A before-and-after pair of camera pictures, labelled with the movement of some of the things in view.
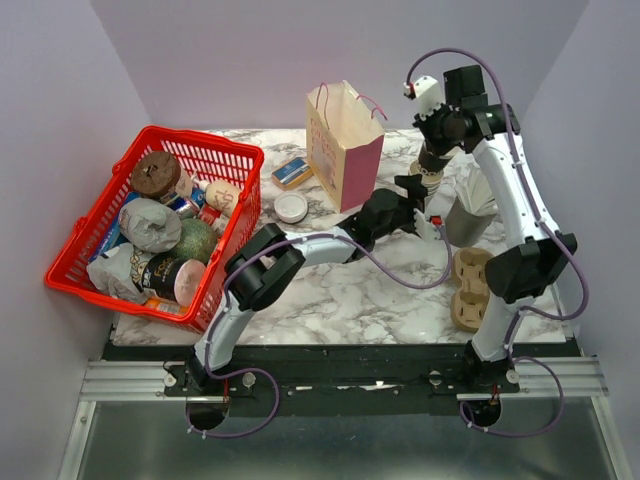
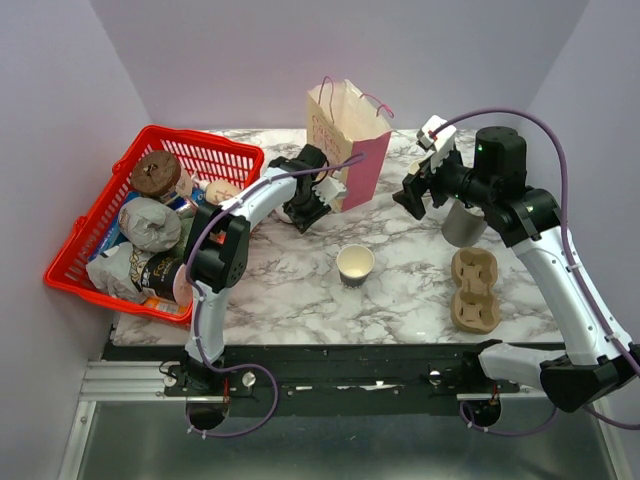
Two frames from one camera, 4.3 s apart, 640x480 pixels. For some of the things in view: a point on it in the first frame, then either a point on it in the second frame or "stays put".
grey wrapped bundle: (149, 225) stays put
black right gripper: (422, 125) to (417, 183)
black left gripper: (413, 200) to (304, 222)
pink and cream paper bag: (345, 144) stays put
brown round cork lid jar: (155, 174) stays put
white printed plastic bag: (119, 271) stays put
